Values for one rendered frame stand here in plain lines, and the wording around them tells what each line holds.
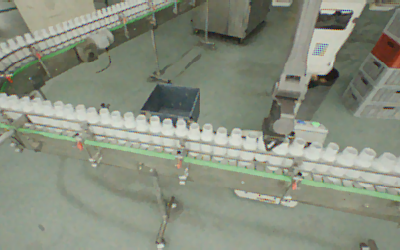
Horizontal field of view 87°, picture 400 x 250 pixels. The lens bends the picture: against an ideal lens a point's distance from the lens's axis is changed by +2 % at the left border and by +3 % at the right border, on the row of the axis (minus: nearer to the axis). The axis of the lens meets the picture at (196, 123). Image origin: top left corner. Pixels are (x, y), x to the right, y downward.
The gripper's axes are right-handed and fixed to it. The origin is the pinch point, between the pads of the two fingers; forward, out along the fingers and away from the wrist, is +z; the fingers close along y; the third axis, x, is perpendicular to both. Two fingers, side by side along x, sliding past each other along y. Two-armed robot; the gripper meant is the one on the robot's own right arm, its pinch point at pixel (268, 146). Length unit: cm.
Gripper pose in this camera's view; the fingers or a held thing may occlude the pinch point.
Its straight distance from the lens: 82.3
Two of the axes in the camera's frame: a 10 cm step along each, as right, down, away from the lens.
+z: -0.2, 7.8, 6.3
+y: -2.1, 6.1, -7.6
